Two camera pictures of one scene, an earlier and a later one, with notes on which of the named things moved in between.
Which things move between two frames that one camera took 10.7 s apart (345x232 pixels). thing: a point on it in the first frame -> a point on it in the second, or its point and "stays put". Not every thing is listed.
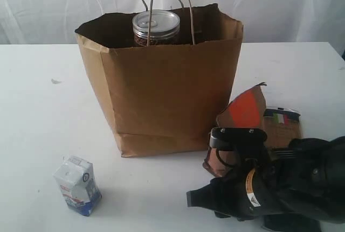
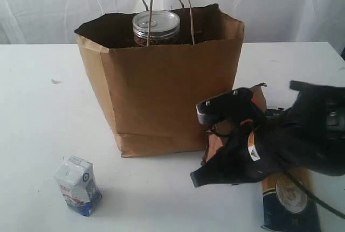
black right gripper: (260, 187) -> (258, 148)
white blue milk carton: (80, 189) stays put
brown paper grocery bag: (165, 99) stays put
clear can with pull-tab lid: (165, 27) stays put
